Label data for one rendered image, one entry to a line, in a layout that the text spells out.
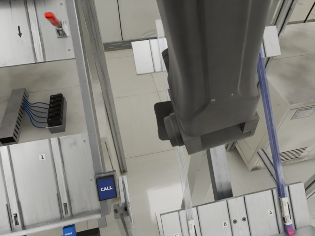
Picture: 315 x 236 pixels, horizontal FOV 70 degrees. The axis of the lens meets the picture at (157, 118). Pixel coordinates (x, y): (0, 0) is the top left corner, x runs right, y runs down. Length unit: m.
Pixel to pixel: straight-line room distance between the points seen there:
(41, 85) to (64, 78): 0.11
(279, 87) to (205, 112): 1.00
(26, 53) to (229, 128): 0.51
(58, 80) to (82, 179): 0.66
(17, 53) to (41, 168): 0.27
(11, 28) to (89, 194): 0.43
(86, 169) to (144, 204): 0.83
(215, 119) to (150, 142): 1.41
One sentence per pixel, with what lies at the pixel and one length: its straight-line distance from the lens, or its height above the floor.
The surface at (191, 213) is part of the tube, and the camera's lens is 0.52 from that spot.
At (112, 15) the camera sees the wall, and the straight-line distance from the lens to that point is 2.37.
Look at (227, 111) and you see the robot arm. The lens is 0.17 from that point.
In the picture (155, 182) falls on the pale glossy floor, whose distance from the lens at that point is 1.42.
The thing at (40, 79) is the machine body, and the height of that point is 0.62.
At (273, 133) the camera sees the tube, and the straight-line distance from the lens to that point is 0.57.
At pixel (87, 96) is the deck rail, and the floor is 0.91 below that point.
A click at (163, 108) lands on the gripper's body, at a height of 1.00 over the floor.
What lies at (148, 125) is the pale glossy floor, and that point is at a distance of 1.68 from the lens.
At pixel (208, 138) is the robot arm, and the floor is 1.10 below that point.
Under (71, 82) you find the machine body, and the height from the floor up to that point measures 0.62.
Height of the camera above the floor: 1.27
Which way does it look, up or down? 48 degrees down
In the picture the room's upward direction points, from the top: straight up
